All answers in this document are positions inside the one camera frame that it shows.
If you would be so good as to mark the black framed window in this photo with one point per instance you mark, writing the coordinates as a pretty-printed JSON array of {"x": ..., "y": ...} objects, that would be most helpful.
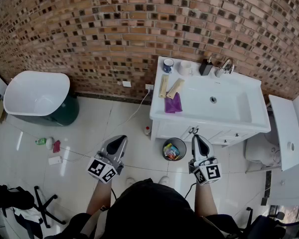
[{"x": 291, "y": 210}]

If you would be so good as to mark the black chair base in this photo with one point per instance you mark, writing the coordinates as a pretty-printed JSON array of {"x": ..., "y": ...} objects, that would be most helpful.
[{"x": 43, "y": 208}]

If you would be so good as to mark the white and green bathtub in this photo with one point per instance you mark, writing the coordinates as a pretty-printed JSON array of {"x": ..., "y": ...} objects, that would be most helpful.
[{"x": 37, "y": 93}]

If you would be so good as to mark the person's white shoe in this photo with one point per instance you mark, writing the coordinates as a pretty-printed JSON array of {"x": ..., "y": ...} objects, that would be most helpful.
[
  {"x": 164, "y": 180},
  {"x": 130, "y": 181}
]

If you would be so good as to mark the black soap dispenser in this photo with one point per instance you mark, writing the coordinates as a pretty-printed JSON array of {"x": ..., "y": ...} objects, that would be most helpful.
[{"x": 204, "y": 67}]

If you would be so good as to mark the person's left forearm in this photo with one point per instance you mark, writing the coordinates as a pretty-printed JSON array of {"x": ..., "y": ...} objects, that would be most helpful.
[{"x": 99, "y": 195}]

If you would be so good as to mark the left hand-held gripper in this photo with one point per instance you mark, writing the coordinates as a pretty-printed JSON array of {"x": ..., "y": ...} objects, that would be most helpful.
[{"x": 101, "y": 169}]

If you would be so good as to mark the white round object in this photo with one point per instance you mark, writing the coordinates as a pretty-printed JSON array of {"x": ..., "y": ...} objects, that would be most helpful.
[{"x": 49, "y": 143}]

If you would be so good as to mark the small red-capped bottle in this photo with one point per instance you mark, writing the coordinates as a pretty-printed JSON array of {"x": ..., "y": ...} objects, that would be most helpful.
[{"x": 147, "y": 131}]

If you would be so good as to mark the black trash bin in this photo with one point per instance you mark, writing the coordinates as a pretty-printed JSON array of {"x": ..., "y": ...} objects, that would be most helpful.
[{"x": 174, "y": 149}]

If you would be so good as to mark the chrome faucet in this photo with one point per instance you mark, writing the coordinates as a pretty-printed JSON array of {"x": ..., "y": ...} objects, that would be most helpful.
[{"x": 224, "y": 70}]

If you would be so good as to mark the white cloth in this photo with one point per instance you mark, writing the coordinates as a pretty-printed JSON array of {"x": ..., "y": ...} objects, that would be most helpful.
[{"x": 27, "y": 214}]

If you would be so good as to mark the blue mug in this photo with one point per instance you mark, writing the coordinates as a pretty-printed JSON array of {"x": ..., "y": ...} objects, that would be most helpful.
[{"x": 168, "y": 65}]

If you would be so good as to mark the white sink vanity cabinet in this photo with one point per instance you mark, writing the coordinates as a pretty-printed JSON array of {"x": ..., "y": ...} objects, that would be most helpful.
[{"x": 209, "y": 113}]

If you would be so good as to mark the black bag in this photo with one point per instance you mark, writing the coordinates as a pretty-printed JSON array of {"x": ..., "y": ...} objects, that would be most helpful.
[{"x": 10, "y": 195}]

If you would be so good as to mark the red cloth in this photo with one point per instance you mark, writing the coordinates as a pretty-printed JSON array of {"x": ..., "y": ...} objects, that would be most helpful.
[{"x": 56, "y": 146}]

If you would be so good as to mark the purple cloth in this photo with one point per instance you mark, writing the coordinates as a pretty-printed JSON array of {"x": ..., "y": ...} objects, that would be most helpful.
[{"x": 173, "y": 104}]

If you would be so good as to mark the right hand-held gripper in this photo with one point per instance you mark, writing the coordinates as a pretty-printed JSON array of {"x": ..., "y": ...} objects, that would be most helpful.
[{"x": 209, "y": 172}]

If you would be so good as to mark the person's left white shoe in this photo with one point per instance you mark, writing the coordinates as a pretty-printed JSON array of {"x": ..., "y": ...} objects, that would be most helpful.
[{"x": 130, "y": 181}]

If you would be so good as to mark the person's right forearm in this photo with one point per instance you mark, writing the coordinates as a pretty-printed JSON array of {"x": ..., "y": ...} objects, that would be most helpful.
[{"x": 205, "y": 200}]

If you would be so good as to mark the person's black shirt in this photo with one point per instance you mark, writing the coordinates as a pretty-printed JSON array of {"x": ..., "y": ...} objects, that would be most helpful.
[{"x": 152, "y": 213}]

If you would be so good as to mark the white wall socket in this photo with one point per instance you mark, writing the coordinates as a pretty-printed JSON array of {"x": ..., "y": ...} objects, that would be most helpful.
[
  {"x": 282, "y": 182},
  {"x": 149, "y": 86},
  {"x": 126, "y": 83}
]

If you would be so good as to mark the green plastic bottle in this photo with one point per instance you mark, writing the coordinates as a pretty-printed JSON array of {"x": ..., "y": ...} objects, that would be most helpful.
[{"x": 41, "y": 141}]

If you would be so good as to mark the person's right white shoe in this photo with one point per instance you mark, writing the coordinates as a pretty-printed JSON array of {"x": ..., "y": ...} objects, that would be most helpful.
[{"x": 164, "y": 180}]

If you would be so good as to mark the white mug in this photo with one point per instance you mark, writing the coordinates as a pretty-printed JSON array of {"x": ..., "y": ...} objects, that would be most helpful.
[{"x": 185, "y": 68}]

